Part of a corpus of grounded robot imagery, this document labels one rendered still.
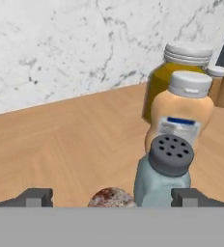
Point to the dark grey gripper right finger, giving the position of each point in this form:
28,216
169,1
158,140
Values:
188,197

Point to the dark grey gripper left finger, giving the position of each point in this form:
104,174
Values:
36,197

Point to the pale blue shaker grey cap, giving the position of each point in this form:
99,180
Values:
163,180

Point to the beige condiment bottle white cap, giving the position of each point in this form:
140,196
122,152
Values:
181,112

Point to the tan bottle white cap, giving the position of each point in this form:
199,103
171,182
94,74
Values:
216,84

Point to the reddish brown speckled round food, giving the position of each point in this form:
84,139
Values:
112,198

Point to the yellow jar white lid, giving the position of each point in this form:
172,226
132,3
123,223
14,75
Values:
160,80

